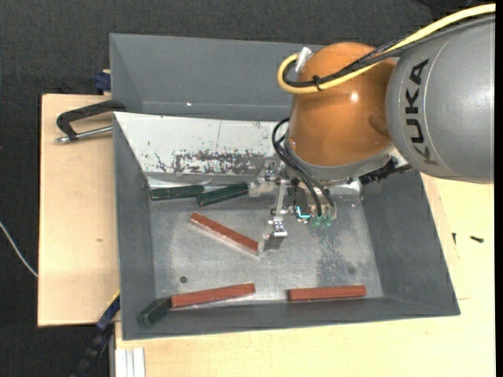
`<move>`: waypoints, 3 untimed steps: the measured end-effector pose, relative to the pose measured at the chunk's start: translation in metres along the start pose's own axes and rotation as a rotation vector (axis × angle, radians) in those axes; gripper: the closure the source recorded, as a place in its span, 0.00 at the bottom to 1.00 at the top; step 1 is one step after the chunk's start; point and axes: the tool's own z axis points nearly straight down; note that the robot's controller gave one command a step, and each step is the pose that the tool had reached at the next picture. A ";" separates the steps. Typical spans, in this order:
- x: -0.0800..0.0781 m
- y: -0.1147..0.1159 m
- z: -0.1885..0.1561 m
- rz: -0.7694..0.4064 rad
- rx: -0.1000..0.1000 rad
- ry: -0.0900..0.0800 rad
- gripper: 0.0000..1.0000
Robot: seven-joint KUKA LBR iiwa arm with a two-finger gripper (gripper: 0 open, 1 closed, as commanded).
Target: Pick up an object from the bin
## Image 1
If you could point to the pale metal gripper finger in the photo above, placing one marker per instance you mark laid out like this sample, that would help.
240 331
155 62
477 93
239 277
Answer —
269 177
278 229

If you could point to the dark green flat block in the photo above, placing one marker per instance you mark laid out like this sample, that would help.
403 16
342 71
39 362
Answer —
154 312
177 191
222 195

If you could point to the red-brown flat block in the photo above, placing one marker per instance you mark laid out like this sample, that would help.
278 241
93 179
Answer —
212 295
224 232
326 293

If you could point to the grey metal bin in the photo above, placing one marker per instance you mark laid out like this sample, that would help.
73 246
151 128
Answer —
220 265

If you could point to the small black screw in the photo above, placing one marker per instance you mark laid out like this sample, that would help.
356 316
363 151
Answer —
477 239

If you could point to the black cylinder on white bracket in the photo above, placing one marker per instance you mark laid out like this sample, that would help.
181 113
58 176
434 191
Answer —
378 173

